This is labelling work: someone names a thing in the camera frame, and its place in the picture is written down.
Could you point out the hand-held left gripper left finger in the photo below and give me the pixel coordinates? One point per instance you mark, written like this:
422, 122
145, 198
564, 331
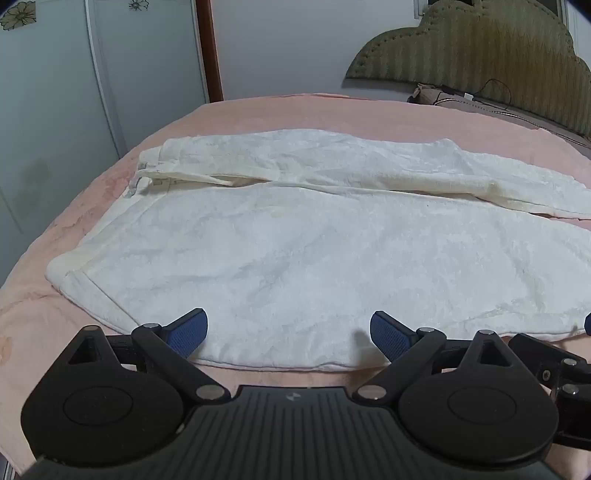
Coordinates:
187, 333

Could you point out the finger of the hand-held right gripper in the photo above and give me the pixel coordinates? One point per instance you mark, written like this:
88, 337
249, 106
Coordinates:
535, 353
587, 324

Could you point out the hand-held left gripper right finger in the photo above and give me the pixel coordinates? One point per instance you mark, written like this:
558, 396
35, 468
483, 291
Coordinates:
391, 336

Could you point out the white fleece pants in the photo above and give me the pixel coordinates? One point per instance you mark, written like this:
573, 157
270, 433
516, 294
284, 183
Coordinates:
286, 258

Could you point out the pink bed blanket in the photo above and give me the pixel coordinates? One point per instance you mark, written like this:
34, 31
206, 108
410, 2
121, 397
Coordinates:
60, 240

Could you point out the grey-brown pillow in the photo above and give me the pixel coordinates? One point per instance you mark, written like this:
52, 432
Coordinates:
461, 104

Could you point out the olive padded headboard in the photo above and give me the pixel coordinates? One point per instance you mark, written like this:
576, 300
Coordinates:
485, 50

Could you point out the brown wooden door frame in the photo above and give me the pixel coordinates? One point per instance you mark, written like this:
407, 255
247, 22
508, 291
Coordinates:
210, 50

